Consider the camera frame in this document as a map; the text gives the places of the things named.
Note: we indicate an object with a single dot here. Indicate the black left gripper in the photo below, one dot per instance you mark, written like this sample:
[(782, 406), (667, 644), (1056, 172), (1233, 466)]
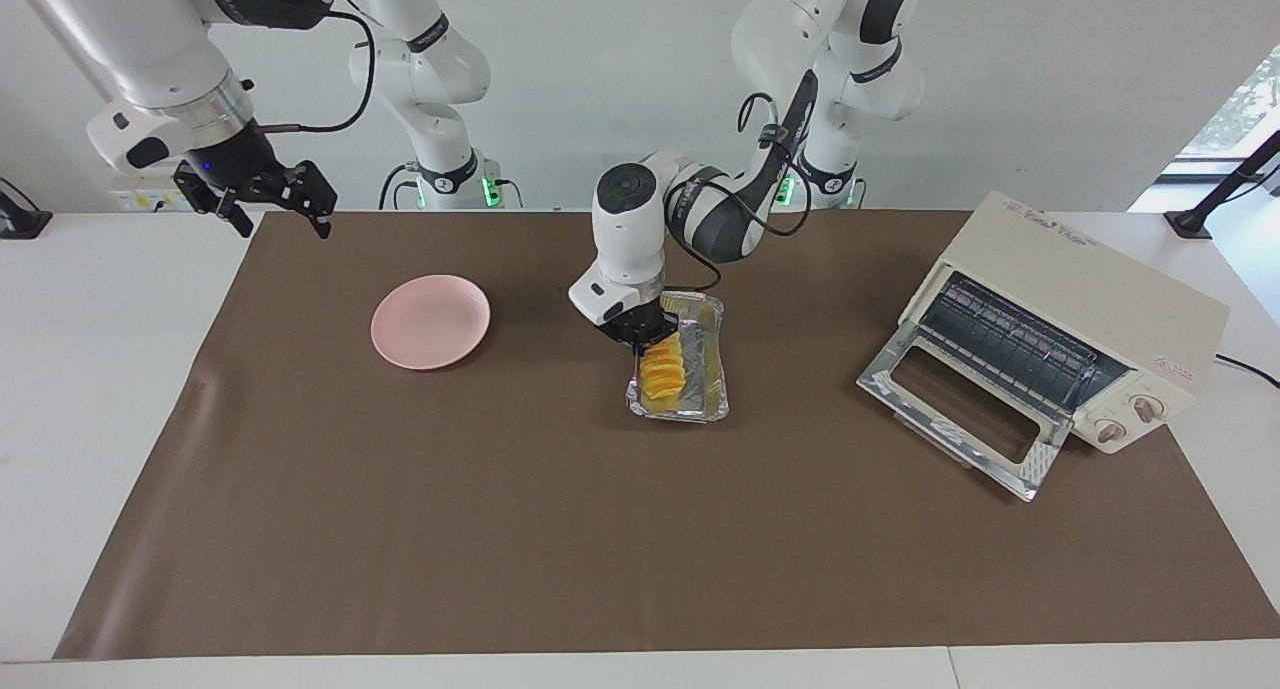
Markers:
[(630, 321)]

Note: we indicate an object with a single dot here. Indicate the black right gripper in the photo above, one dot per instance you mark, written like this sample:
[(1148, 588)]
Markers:
[(242, 167)]

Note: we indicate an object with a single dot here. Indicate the golden ridged bread loaf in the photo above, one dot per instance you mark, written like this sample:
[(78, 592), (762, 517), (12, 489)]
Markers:
[(663, 374)]

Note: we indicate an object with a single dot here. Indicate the aluminium foil baking tray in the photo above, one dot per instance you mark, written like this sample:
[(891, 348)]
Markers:
[(705, 369)]

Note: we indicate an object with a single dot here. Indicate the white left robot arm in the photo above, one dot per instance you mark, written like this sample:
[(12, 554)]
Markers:
[(625, 229)]

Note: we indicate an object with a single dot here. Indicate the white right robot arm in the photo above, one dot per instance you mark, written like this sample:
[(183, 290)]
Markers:
[(150, 59)]

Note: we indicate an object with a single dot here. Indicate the silver framed glass oven door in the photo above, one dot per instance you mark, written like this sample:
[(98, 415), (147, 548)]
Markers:
[(880, 379)]

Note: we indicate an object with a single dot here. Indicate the cream white toaster oven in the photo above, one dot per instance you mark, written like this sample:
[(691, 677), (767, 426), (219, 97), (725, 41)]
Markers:
[(1100, 269)]

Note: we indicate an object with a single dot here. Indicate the small beige oven knob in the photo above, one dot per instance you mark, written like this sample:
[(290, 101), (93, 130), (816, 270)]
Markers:
[(1109, 431)]

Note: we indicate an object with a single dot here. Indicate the large beige oven knob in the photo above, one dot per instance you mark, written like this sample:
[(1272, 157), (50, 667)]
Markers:
[(1147, 408)]

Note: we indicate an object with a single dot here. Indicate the white power strip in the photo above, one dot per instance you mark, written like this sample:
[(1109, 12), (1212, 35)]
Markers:
[(135, 194)]

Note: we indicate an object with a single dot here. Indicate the pink round plate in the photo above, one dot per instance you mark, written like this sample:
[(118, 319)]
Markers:
[(430, 321)]

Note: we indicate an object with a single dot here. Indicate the brown table mat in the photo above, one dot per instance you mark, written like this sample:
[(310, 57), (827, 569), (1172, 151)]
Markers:
[(500, 519)]

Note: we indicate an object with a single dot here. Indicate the black clamp stand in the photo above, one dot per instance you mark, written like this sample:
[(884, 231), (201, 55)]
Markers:
[(1225, 184)]

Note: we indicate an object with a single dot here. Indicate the window with green view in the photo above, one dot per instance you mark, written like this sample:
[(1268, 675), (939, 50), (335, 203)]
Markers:
[(1245, 109)]

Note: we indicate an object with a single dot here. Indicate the black desk bracket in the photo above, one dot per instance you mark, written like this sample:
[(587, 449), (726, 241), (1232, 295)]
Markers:
[(20, 219)]

